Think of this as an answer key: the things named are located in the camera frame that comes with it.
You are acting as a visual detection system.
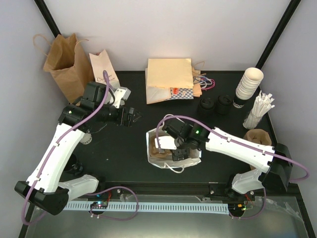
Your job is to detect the light blue paper bag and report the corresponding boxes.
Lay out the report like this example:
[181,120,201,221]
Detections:
[146,114,209,174]

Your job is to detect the brown pulp cup carrier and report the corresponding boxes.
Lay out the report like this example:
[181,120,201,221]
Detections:
[149,136,172,159]

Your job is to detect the paper cup near left arm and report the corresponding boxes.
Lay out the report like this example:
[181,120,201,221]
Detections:
[80,133,92,145]

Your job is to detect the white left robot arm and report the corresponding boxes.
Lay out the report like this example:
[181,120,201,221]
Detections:
[14,82,139,215]

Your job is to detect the flat tan paper bag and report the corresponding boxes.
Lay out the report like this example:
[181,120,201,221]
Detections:
[147,59,194,89]

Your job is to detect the left stack black lids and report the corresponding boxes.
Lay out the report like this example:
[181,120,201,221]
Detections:
[197,98,215,117]

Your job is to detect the stack black lids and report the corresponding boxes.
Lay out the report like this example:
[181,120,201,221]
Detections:
[215,95,233,115]
[197,98,215,117]

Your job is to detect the pink cream paper bag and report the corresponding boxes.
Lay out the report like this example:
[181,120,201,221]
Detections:
[89,50,120,89]

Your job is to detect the right stack black lids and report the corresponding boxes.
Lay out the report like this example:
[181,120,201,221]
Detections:
[215,95,233,115]

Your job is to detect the brown kraft paper bag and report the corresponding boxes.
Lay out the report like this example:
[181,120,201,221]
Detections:
[33,33,95,103]

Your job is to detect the small lit circuit board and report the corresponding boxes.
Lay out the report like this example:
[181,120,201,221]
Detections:
[90,201,108,209]

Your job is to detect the bundle of white straws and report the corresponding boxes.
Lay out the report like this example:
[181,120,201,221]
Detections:
[243,91,275,129]

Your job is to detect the stack of white paper cups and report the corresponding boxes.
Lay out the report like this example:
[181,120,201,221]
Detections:
[233,67,264,109]

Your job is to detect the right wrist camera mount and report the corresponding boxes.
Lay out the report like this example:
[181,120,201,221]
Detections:
[155,136,177,150]

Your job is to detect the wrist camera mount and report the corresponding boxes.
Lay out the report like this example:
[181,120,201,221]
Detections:
[155,136,177,150]
[112,87,131,109]

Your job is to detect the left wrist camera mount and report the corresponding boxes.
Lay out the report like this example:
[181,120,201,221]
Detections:
[112,87,131,109]

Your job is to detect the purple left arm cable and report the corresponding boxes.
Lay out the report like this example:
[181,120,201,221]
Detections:
[22,69,138,226]

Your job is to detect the light blue slotted cable duct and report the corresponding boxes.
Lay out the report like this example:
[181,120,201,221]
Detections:
[64,201,229,215]

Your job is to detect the flat bags with coloured handles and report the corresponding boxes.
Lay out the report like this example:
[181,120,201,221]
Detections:
[192,61,215,97]

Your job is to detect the black left frame post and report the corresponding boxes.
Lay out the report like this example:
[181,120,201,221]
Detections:
[34,0,61,38]

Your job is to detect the black frame post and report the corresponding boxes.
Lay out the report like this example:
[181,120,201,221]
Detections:
[255,0,301,69]
[34,0,61,38]

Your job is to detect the black right frame post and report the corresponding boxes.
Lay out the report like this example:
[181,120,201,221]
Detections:
[255,0,301,69]

